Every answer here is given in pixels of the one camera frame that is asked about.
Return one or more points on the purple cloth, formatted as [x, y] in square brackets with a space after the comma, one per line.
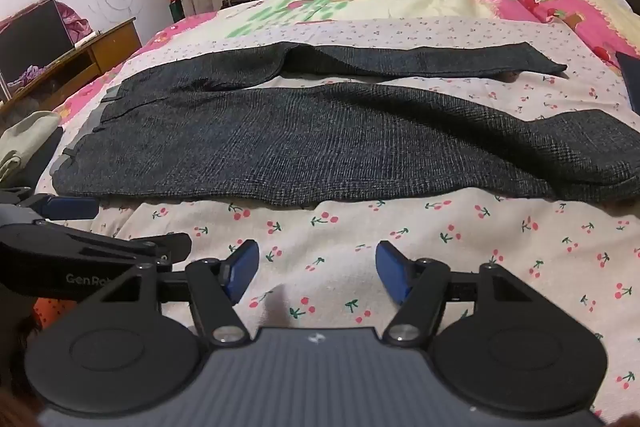
[27, 76]

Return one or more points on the dark grey tweed pants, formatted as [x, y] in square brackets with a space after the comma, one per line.
[300, 147]

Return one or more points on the pink cloth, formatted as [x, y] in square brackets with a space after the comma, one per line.
[70, 17]

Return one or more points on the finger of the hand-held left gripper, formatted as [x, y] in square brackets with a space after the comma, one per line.
[150, 248]
[70, 208]

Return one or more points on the dark cloth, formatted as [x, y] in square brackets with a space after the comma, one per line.
[631, 79]

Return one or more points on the folded black cloth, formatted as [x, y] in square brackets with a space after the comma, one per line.
[47, 162]

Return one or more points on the cherry print bed sheet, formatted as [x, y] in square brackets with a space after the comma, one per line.
[325, 232]

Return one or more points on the orange cloth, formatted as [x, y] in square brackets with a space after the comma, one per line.
[52, 313]

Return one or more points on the pink floral quilt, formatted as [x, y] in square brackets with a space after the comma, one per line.
[545, 2]

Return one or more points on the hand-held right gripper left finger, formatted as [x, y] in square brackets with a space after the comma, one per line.
[243, 268]

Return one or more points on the folded pale green cloth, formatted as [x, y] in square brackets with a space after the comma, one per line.
[25, 142]

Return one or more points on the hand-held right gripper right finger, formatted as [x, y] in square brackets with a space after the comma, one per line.
[390, 272]

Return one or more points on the wooden desk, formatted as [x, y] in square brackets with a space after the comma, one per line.
[107, 47]

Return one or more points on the black monitor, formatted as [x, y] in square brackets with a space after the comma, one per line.
[35, 37]

